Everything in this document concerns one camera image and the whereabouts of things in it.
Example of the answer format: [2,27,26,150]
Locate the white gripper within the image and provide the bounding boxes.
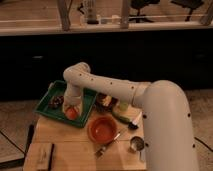
[62,84,83,116]

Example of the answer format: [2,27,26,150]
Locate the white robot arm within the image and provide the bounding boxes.
[63,62,199,171]

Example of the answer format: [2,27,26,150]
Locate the dark red grapes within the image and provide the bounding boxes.
[48,96,64,109]

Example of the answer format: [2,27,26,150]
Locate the green plastic tray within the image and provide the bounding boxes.
[35,80,97,128]

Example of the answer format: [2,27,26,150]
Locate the dark plate with food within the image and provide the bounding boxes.
[95,93,117,112]

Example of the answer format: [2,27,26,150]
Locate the orange bowl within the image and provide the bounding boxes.
[88,116,117,144]

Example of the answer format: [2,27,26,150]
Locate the green cucumber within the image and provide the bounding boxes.
[111,111,130,124]

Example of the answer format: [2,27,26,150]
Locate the wooden block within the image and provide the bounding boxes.
[23,143,54,171]

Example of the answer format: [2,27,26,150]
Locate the metal measuring cup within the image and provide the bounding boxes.
[129,136,145,162]

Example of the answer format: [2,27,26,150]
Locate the black brush with white handle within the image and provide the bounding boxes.
[128,113,142,130]

